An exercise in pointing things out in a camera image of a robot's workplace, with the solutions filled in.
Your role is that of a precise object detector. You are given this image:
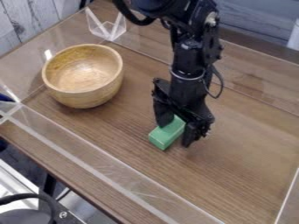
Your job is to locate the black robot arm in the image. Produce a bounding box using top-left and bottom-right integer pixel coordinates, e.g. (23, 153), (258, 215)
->
(112, 0), (223, 147)

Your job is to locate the clear acrylic corner bracket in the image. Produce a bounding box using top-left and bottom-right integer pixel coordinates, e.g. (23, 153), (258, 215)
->
(85, 8), (127, 42)

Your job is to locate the green rectangular block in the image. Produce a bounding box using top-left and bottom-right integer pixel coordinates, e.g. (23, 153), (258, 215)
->
(148, 116), (186, 151)

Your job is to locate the black table leg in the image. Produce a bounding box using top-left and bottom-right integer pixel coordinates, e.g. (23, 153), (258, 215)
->
(43, 174), (57, 196)

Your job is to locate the white object at right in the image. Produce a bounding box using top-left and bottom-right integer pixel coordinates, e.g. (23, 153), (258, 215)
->
(287, 18), (299, 51)

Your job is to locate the blue object at left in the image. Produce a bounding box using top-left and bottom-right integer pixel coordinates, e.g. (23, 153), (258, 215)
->
(0, 93), (15, 102)

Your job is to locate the light wooden bowl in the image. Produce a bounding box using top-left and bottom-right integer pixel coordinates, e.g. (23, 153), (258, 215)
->
(41, 44), (124, 109)

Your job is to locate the clear acrylic front barrier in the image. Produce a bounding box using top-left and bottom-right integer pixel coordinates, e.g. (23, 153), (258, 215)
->
(0, 85), (224, 224)

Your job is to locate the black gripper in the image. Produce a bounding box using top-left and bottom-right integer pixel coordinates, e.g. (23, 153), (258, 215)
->
(152, 71), (215, 148)

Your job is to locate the grey metal bracket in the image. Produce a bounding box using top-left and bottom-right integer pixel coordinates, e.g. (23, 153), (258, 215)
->
(49, 200), (87, 224)

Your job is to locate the black cable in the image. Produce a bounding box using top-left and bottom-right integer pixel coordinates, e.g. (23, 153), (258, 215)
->
(0, 191), (60, 224)

